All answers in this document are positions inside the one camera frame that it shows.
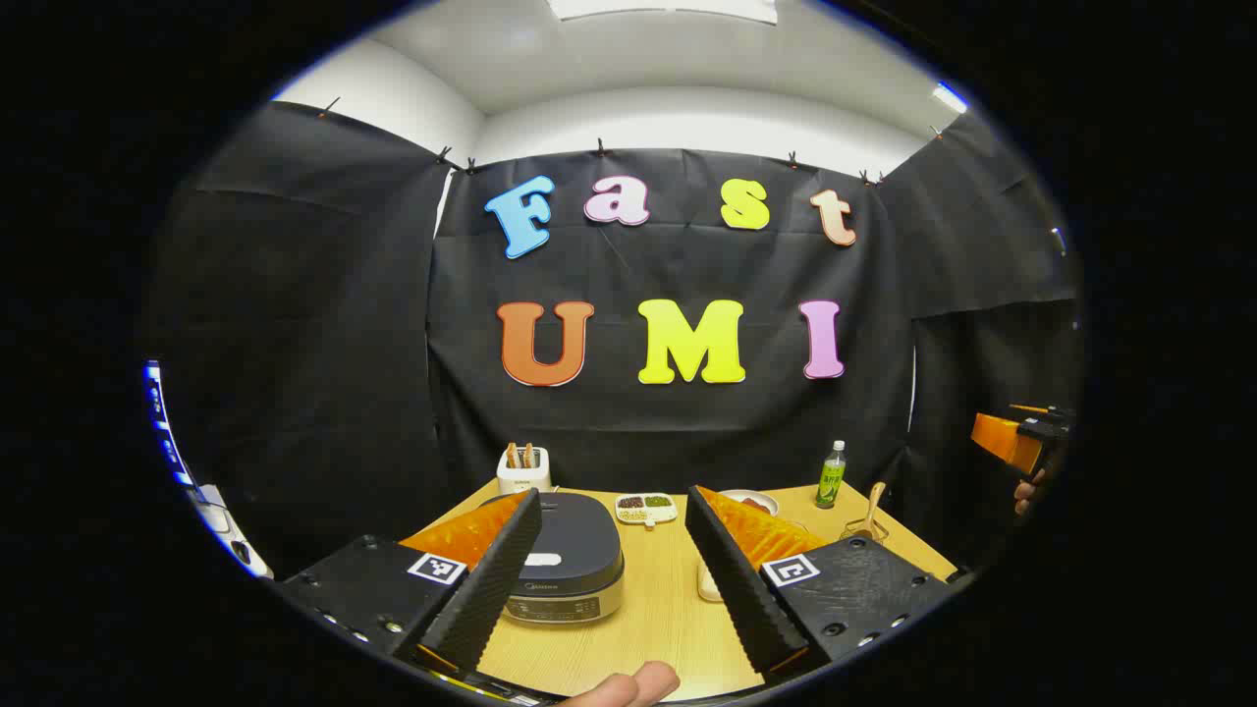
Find green tea bottle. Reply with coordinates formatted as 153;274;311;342
815;440;847;510

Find black and silver rice cooker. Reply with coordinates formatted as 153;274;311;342
478;491;626;626

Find computer monitor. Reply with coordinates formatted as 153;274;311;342
142;361;193;488

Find white side desk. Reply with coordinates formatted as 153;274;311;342
189;483;274;578

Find white divided sauce dish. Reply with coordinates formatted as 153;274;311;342
615;493;679;529

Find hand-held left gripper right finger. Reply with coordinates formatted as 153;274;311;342
684;484;958;680

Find wooden spoon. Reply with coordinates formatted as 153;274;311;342
856;481;888;539

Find ceiling light panel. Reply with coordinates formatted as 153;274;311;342
547;0;779;26

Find white toaster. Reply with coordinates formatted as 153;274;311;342
497;444;553;495

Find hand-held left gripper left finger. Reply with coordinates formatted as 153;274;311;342
280;489;543;679

